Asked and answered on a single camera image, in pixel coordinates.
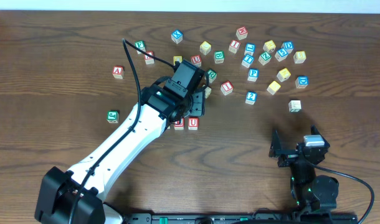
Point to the red H block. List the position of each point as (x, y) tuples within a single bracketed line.
[(241, 33)]

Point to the green Z block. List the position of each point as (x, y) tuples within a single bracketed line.
[(264, 58)]

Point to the blue T block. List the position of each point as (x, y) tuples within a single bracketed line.
[(247, 60)]

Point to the yellow block far right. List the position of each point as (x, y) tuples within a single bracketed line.
[(299, 57)]

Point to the white F block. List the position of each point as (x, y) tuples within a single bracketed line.
[(294, 106)]

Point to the blue X block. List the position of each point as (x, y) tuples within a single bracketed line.
[(177, 36)]

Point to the blue P block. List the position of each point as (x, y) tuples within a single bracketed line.
[(253, 75)]

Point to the blue D block lower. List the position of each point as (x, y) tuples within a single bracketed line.
[(301, 82)]

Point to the blue 2 block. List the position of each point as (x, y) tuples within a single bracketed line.
[(251, 98)]

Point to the green J block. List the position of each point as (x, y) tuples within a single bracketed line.
[(113, 116)]

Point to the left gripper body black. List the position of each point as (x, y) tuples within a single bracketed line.
[(199, 104)]

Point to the green F block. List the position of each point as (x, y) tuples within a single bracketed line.
[(140, 45)]

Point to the green B block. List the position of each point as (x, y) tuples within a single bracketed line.
[(219, 56)]

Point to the red E block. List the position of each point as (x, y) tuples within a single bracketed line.
[(179, 125)]

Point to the yellow block centre left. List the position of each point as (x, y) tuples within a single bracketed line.
[(177, 59)]

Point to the red A block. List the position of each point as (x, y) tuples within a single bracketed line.
[(118, 72)]

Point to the white K block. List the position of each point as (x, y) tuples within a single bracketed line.
[(207, 91)]

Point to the blue D block upper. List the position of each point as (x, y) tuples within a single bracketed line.
[(288, 46)]

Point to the red u block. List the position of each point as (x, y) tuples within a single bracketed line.
[(193, 123), (196, 60)]

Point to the blue S block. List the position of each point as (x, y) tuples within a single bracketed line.
[(281, 54)]

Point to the yellow block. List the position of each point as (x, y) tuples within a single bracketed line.
[(269, 46), (299, 57), (177, 59), (273, 87), (205, 48)]

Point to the green R block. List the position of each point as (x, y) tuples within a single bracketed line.
[(211, 75)]

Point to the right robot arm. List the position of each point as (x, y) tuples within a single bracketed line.
[(315, 194)]

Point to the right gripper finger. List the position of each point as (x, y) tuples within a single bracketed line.
[(275, 147), (315, 131)]

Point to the yellow block upper right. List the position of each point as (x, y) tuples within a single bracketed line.
[(269, 46)]

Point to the blue L block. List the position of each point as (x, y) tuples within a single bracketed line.
[(249, 49)]

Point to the red I block lower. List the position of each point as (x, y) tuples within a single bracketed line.
[(227, 88)]

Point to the blue d block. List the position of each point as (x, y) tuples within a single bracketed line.
[(288, 46), (301, 82)]

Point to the red I block upper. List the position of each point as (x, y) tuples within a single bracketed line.
[(234, 46)]

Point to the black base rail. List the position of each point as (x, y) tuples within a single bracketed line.
[(261, 217)]

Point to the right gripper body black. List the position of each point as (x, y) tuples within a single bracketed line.
[(291, 156)]

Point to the yellow block upper centre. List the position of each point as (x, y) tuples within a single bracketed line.
[(205, 48)]

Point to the yellow block lower right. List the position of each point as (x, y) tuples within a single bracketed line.
[(273, 87)]

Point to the yellow block mid right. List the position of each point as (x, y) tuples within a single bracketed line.
[(283, 75)]

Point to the red i block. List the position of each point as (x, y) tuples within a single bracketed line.
[(227, 88), (234, 46)]

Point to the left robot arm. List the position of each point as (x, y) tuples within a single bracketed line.
[(78, 195)]

